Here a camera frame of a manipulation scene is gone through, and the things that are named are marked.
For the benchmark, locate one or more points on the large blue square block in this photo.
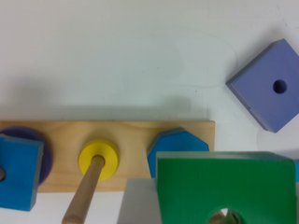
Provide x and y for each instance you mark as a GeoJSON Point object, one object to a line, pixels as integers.
{"type": "Point", "coordinates": [296, 162]}

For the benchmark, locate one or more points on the green square block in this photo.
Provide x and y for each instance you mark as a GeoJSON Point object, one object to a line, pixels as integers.
{"type": "Point", "coordinates": [259, 187]}

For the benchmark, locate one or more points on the middle wooden peg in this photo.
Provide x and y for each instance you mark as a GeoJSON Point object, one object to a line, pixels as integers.
{"type": "Point", "coordinates": [78, 208]}

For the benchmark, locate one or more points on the front wooden peg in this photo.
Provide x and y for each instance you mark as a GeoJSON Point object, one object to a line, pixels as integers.
{"type": "Point", "coordinates": [217, 218]}

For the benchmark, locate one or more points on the small blue square block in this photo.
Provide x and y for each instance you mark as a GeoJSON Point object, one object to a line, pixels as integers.
{"type": "Point", "coordinates": [21, 159]}

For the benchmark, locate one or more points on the large purple square block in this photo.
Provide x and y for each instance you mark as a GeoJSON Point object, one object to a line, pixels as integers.
{"type": "Point", "coordinates": [268, 86]}

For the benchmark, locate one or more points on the yellow ring block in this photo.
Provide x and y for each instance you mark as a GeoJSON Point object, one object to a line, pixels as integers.
{"type": "Point", "coordinates": [104, 148]}

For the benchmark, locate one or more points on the purple round disc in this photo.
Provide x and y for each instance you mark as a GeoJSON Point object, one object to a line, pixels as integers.
{"type": "Point", "coordinates": [29, 133]}

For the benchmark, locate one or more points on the wooden peg base board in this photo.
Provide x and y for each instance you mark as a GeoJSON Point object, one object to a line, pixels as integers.
{"type": "Point", "coordinates": [133, 138]}

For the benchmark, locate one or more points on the wooden peg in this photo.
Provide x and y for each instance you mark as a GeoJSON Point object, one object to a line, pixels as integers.
{"type": "Point", "coordinates": [78, 208]}
{"type": "Point", "coordinates": [217, 218]}

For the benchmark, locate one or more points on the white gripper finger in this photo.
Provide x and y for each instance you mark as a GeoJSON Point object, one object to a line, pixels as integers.
{"type": "Point", "coordinates": [140, 204]}

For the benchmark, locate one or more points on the blue octagon block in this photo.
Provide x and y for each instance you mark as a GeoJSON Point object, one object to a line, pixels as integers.
{"type": "Point", "coordinates": [173, 140]}

